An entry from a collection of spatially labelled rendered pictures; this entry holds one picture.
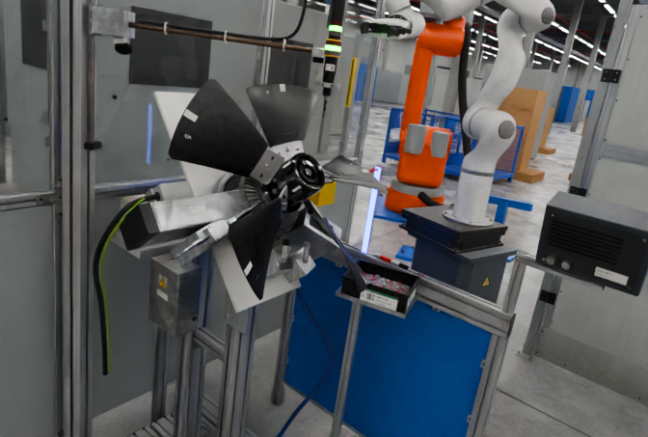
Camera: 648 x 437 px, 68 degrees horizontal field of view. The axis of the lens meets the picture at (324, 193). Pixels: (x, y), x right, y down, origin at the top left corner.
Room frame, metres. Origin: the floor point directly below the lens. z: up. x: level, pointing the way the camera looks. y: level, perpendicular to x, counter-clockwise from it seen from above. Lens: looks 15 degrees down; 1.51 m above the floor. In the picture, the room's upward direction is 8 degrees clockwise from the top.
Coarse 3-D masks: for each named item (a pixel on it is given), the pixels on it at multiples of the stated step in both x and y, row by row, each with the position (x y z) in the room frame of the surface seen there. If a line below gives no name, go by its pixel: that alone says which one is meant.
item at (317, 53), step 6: (312, 48) 1.36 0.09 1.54; (312, 54) 1.36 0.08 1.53; (318, 54) 1.36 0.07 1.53; (312, 60) 1.36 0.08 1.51; (318, 60) 1.35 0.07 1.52; (324, 60) 1.39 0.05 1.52; (318, 66) 1.36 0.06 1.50; (318, 72) 1.36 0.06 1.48; (318, 78) 1.36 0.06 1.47; (318, 84) 1.35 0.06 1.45; (324, 84) 1.34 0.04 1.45; (330, 84) 1.34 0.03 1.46; (336, 84) 1.35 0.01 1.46
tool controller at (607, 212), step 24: (552, 216) 1.25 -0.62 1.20; (576, 216) 1.21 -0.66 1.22; (600, 216) 1.19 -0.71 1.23; (624, 216) 1.19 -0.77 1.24; (552, 240) 1.25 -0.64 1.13; (576, 240) 1.22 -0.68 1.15; (600, 240) 1.18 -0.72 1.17; (624, 240) 1.15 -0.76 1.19; (552, 264) 1.27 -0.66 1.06; (576, 264) 1.22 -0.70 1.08; (600, 264) 1.19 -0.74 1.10; (624, 264) 1.15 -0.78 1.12; (624, 288) 1.16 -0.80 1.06
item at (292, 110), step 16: (256, 96) 1.48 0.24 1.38; (272, 96) 1.48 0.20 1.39; (288, 96) 1.49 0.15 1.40; (304, 96) 1.51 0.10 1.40; (256, 112) 1.44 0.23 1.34; (272, 112) 1.44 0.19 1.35; (288, 112) 1.44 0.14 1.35; (304, 112) 1.45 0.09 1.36; (272, 128) 1.40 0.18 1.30; (288, 128) 1.40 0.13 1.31; (304, 128) 1.40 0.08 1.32; (272, 144) 1.37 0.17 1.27
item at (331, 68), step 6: (330, 60) 1.36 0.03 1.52; (336, 60) 1.36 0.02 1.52; (324, 66) 1.37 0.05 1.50; (330, 66) 1.36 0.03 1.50; (336, 66) 1.36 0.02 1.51; (324, 72) 1.36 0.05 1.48; (330, 72) 1.36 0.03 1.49; (324, 78) 1.36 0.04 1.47; (330, 78) 1.36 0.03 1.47; (324, 90) 1.36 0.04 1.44; (330, 90) 1.37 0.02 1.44
